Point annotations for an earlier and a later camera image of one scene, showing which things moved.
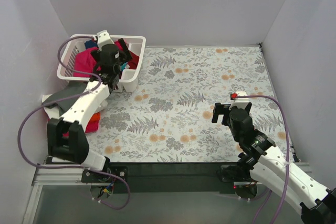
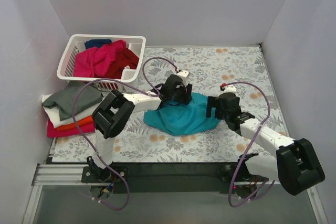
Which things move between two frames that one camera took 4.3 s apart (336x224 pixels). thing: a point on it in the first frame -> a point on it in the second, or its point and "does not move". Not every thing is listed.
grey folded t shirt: x=73 y=88 does not move
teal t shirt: x=123 y=66 -> x=182 y=119
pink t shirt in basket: x=84 y=61 does not move
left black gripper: x=125 y=51 -> x=185 y=94
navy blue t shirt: x=90 y=43 does not move
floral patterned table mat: x=169 y=118 does not move
